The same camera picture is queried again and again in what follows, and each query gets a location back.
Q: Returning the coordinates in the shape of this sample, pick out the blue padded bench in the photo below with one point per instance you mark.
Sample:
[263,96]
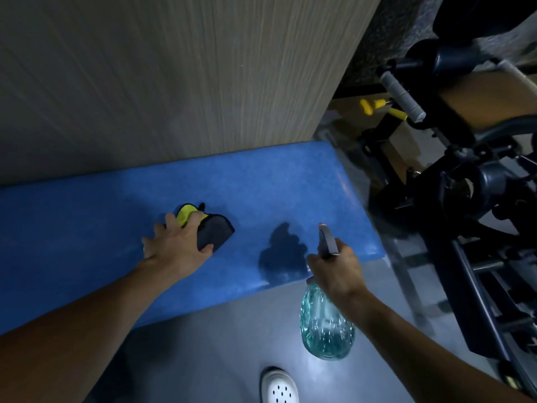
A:
[84,230]

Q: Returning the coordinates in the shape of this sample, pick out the clear blue spray bottle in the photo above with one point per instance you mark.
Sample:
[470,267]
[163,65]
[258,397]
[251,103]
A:
[327,331]

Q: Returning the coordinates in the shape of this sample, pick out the person's left forearm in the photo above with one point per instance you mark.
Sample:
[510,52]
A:
[75,327]

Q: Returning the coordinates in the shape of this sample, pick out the black machine seat pad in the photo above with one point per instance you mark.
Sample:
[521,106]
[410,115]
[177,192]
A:
[491,100]

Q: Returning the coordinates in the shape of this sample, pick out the grey and yellow cleaning cloth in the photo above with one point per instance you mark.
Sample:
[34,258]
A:
[216,230]

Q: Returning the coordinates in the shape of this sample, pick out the person's left hand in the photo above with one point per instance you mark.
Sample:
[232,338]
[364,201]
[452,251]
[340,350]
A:
[176,251]

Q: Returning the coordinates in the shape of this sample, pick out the person's right hand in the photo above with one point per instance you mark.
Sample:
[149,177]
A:
[340,277]

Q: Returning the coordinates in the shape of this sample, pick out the white clog shoe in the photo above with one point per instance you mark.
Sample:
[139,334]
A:
[279,388]

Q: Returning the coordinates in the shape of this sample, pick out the person's right forearm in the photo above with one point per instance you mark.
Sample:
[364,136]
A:
[419,356]

